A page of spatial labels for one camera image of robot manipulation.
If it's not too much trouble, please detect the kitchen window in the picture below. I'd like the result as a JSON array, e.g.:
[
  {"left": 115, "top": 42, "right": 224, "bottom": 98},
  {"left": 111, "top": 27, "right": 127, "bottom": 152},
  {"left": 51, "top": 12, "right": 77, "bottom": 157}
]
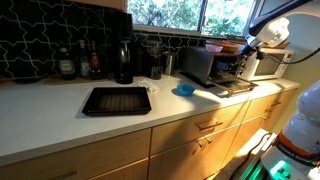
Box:
[{"left": 126, "top": 0, "right": 264, "bottom": 38}]

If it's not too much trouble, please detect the wooden base cabinet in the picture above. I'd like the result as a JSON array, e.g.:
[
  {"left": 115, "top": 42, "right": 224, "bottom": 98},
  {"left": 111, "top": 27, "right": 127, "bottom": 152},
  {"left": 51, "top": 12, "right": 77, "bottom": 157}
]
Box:
[{"left": 0, "top": 88, "right": 298, "bottom": 180}]

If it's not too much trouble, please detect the dark bottle red label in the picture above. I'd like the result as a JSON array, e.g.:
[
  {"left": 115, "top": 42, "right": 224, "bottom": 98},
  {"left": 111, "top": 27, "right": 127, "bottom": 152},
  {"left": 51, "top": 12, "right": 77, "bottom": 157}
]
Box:
[{"left": 89, "top": 40, "right": 103, "bottom": 80}]

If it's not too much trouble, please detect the metal bar drawer handle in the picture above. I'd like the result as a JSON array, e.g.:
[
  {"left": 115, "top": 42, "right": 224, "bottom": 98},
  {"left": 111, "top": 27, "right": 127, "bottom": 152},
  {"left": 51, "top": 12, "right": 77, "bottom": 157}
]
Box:
[
  {"left": 266, "top": 99, "right": 283, "bottom": 108},
  {"left": 196, "top": 119, "right": 224, "bottom": 132},
  {"left": 49, "top": 168, "right": 78, "bottom": 180}
]

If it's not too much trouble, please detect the glass grinder jar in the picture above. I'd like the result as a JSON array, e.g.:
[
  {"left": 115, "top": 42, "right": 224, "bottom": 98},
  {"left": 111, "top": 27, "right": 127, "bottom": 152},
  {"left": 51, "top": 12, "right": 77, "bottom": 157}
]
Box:
[{"left": 146, "top": 39, "right": 164, "bottom": 80}]

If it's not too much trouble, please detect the wooden upper cabinet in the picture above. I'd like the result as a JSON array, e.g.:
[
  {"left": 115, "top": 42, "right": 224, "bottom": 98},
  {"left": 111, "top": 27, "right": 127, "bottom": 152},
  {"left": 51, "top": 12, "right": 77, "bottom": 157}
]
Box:
[{"left": 71, "top": 0, "right": 128, "bottom": 11}]

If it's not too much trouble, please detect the silver toaster oven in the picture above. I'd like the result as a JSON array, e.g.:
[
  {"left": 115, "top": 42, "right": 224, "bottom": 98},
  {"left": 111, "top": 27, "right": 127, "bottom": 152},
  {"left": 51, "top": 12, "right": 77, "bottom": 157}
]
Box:
[{"left": 181, "top": 45, "right": 252, "bottom": 87}]

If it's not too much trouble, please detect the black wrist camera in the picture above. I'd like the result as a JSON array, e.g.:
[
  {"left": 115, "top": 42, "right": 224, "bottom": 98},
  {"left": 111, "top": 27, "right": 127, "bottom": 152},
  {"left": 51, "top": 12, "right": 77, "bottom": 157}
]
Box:
[{"left": 256, "top": 49, "right": 268, "bottom": 62}]

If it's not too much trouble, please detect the robot base platform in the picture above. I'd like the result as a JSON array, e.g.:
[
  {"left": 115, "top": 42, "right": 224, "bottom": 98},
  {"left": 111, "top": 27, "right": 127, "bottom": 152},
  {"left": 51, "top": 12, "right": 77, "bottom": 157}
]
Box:
[{"left": 229, "top": 128, "right": 320, "bottom": 180}]

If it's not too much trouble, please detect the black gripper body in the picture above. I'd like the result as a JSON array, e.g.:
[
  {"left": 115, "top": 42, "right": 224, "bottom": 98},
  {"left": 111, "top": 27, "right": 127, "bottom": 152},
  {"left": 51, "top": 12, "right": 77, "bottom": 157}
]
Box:
[{"left": 239, "top": 41, "right": 263, "bottom": 58}]

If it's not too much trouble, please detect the steel canister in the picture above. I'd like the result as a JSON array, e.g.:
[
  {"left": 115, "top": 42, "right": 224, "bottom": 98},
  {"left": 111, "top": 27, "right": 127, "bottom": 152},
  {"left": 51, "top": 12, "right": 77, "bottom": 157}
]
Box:
[{"left": 162, "top": 51, "right": 178, "bottom": 76}]

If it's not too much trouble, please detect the clear glass bottle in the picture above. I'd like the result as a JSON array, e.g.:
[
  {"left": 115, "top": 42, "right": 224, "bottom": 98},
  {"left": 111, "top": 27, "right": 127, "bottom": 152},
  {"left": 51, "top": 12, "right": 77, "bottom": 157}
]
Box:
[{"left": 78, "top": 39, "right": 91, "bottom": 79}]

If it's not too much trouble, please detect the dark bottle green label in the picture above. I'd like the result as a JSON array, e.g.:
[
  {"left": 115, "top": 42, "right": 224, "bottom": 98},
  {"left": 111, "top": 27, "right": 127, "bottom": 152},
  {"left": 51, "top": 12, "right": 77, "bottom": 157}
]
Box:
[{"left": 57, "top": 41, "right": 77, "bottom": 81}]

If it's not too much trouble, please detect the tall black drink machine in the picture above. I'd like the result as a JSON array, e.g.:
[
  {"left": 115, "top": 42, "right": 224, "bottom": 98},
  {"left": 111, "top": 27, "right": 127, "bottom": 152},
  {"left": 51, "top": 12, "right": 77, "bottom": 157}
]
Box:
[{"left": 111, "top": 11, "right": 135, "bottom": 85}]

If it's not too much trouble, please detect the blue mixing bowl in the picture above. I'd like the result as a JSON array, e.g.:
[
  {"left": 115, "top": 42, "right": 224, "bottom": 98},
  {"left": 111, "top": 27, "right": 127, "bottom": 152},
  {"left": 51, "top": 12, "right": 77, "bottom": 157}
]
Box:
[{"left": 214, "top": 59, "right": 232, "bottom": 71}]

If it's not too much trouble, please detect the black baking tray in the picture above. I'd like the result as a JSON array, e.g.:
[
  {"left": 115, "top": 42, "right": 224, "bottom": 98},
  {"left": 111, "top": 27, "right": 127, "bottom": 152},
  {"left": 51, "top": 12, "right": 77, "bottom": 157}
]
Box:
[{"left": 81, "top": 86, "right": 153, "bottom": 117}]

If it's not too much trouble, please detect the small blue bowl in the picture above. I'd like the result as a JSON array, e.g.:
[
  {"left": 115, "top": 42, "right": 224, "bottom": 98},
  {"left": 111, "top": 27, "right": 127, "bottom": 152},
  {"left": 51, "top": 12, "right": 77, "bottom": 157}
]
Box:
[{"left": 175, "top": 83, "right": 196, "bottom": 98}]

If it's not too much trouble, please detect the oven wire rack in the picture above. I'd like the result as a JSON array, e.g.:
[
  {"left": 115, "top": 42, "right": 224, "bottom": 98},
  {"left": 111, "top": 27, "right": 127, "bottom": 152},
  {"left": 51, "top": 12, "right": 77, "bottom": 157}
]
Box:
[{"left": 208, "top": 70, "right": 248, "bottom": 84}]

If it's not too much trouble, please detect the pink plastic bowl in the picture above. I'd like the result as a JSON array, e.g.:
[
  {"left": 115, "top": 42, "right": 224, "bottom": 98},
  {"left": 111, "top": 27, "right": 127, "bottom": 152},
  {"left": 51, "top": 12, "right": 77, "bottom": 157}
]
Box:
[{"left": 204, "top": 43, "right": 224, "bottom": 54}]

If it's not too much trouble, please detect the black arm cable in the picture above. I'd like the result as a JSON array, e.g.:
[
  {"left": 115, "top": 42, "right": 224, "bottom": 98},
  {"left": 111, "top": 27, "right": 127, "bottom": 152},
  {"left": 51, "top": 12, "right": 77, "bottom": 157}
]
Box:
[{"left": 266, "top": 46, "right": 320, "bottom": 65}]

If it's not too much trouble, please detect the wooden board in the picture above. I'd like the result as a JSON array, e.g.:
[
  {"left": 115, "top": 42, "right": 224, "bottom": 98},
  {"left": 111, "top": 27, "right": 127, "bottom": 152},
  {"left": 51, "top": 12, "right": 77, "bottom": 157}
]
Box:
[{"left": 44, "top": 74, "right": 111, "bottom": 85}]

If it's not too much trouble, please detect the white crumpled paper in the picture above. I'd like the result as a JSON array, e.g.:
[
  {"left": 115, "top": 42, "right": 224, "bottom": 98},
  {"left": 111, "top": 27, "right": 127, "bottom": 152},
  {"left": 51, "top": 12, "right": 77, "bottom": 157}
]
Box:
[{"left": 134, "top": 79, "right": 160, "bottom": 94}]

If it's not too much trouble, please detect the white microwave oven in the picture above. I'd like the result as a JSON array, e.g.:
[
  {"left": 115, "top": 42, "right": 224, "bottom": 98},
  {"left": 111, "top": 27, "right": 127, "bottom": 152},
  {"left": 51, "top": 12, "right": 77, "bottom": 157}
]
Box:
[{"left": 246, "top": 47, "right": 295, "bottom": 82}]

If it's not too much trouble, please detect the glass toaster oven door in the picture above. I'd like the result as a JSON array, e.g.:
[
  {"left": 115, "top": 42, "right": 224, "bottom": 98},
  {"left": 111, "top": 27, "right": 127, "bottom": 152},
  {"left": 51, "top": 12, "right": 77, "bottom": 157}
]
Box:
[{"left": 206, "top": 75, "right": 260, "bottom": 98}]

